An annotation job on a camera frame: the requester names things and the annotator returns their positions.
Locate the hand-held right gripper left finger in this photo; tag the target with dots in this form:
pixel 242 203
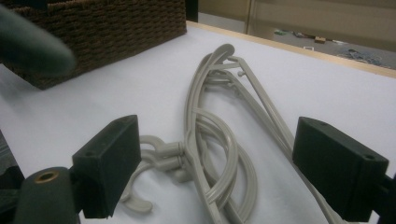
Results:
pixel 107 165

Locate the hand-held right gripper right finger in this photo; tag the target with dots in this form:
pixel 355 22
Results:
pixel 336 168

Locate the brown woven basket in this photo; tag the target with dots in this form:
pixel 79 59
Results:
pixel 118 34

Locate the white table cover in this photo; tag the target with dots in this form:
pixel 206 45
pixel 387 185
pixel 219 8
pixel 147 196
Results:
pixel 93 102

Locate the small wooden block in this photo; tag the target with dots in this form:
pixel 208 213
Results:
pixel 319 39

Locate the small green thing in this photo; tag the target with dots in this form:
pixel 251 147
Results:
pixel 281 32

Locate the beige cabinet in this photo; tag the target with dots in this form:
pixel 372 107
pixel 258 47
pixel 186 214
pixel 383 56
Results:
pixel 311 15

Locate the dark post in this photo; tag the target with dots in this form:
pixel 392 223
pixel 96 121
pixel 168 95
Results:
pixel 191 9

